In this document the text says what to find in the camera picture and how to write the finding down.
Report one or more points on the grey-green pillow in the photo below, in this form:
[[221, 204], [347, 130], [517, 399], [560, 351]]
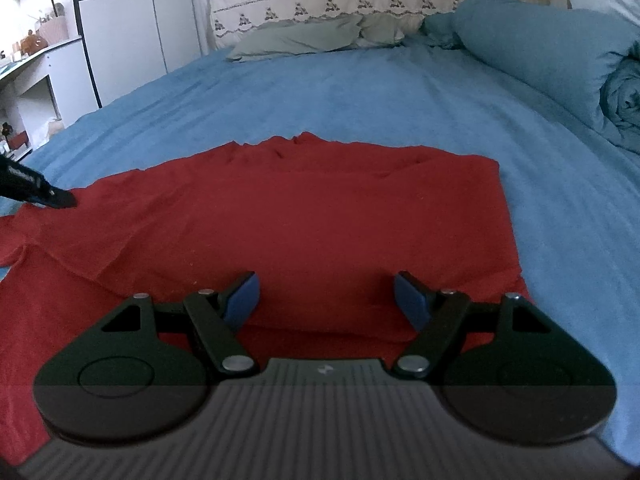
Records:
[[300, 37]]

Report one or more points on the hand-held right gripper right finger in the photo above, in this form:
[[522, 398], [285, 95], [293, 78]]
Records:
[[410, 301]]

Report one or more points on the white side desk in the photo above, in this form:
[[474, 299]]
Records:
[[40, 90]]

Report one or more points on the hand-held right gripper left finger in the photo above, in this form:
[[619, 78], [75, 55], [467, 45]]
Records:
[[243, 301]]

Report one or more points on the rolled blue duvet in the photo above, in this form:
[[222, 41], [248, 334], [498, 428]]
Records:
[[540, 55]]

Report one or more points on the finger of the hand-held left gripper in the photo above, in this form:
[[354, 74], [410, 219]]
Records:
[[52, 195]]

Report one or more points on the red shirt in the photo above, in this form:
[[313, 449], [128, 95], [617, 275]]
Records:
[[300, 220]]

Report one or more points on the pink basket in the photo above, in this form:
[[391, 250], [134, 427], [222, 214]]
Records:
[[53, 30]]

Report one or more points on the beige embroidered headboard cover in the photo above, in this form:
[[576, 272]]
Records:
[[370, 0]]

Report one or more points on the brown ornament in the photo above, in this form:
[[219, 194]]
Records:
[[34, 44]]

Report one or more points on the blue bed sheet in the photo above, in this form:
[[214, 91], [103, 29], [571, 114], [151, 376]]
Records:
[[360, 105]]

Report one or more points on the white wardrobe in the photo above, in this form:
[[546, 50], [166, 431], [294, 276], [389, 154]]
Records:
[[125, 30]]

